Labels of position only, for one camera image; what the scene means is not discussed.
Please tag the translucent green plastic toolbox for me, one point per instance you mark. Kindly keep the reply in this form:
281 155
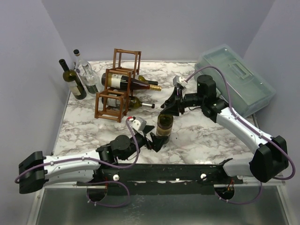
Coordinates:
249 92

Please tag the clear bottle dark label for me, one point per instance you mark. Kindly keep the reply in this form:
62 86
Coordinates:
90 79

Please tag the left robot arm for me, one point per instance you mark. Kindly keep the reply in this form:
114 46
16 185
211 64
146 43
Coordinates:
37 170

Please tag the brown wooden wine rack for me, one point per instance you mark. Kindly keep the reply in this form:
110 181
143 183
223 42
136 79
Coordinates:
102 109

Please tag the black front mounting rail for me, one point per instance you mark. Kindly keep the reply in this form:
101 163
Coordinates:
165 179

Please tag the green bottle white label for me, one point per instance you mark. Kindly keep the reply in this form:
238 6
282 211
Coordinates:
74 83

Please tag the clear wine bottle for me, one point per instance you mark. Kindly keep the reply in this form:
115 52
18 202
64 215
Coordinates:
80 63

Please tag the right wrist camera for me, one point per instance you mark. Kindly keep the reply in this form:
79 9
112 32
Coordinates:
180 83

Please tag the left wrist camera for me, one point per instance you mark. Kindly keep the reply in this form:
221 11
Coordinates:
137 123

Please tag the dark bottle gold foil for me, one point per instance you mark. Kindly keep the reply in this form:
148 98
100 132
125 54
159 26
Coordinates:
121 82

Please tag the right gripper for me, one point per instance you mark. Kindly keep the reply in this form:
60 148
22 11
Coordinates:
179 103

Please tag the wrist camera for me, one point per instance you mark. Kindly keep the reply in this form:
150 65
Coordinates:
180 83
137 123

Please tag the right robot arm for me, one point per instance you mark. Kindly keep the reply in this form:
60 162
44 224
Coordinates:
269 153

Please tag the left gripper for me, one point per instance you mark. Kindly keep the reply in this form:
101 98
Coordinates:
157 141

